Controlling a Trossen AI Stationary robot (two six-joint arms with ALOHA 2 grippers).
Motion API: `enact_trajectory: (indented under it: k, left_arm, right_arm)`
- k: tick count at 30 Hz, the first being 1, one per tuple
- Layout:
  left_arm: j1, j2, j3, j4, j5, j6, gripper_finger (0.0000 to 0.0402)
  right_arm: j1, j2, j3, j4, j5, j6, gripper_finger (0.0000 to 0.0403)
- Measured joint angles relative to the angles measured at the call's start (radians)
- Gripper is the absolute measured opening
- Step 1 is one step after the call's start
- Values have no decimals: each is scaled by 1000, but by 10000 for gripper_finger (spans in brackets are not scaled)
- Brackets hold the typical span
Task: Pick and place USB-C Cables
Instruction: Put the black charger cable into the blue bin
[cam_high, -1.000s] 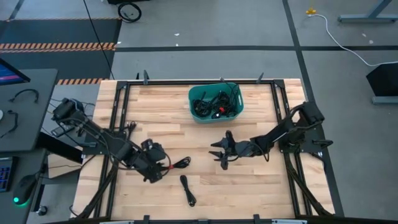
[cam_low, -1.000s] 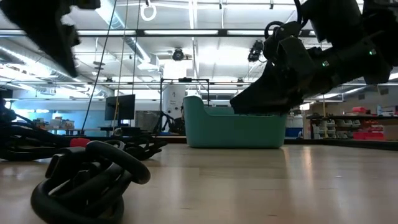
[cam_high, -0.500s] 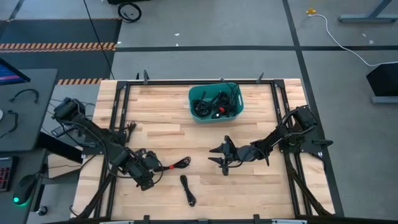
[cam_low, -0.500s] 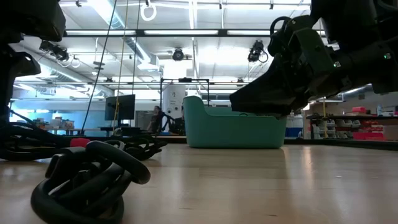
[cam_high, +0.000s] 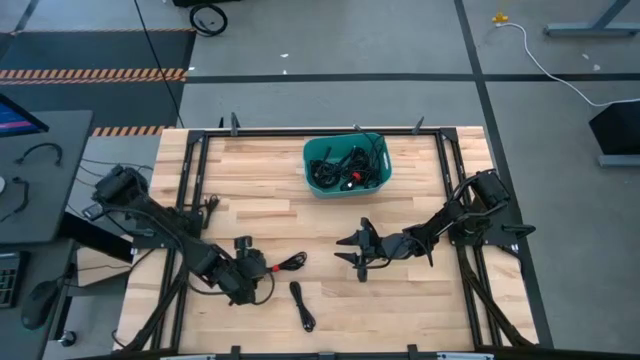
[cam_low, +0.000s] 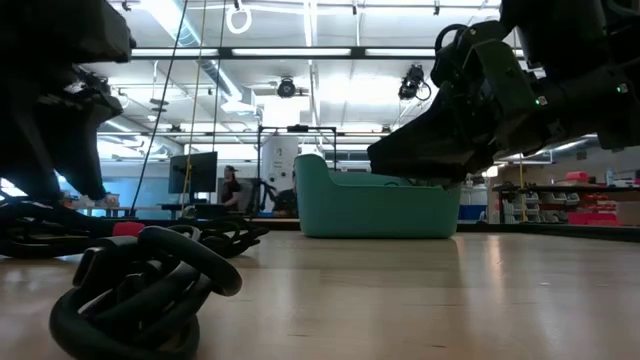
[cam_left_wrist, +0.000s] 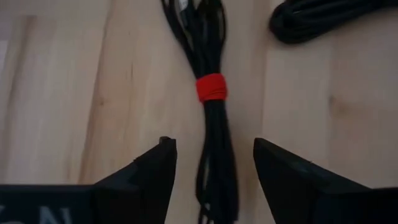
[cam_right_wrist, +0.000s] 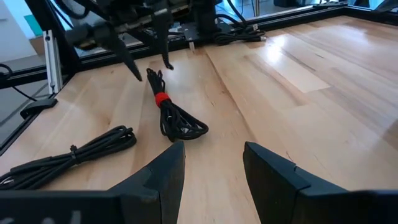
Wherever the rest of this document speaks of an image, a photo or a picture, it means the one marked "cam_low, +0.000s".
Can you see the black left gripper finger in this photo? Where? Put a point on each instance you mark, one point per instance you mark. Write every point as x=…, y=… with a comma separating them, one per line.
x=27, y=172
x=85, y=160

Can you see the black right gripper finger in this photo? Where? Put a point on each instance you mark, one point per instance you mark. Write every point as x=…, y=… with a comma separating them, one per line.
x=425, y=150

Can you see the black background robot arm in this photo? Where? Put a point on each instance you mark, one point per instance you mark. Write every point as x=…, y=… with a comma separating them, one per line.
x=287, y=200

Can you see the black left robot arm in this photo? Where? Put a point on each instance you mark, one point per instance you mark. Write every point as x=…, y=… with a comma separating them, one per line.
x=60, y=30

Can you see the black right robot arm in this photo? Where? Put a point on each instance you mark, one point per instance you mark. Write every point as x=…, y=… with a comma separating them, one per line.
x=565, y=35

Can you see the teal plastic bin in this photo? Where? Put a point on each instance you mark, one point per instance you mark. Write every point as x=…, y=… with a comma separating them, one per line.
x=375, y=210

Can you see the blue storage bin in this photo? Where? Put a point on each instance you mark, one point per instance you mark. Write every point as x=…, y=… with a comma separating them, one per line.
x=472, y=212

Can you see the shelf with red bins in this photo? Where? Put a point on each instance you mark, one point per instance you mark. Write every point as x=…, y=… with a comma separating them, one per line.
x=550, y=189

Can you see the dark background monitor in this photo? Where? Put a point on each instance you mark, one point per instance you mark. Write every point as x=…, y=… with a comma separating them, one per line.
x=192, y=172

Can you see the white cylindrical machine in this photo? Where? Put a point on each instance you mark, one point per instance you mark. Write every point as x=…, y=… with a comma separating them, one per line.
x=279, y=160

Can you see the person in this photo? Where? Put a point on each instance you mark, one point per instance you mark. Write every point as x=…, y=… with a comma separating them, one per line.
x=231, y=190

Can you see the black metal stand frame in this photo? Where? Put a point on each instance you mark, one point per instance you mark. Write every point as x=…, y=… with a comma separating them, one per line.
x=297, y=128

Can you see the black metal table frame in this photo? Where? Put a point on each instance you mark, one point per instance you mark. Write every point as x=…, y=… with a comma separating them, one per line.
x=550, y=231

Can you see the round black ceiling camera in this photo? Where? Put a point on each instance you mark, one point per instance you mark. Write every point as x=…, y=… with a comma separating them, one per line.
x=286, y=88

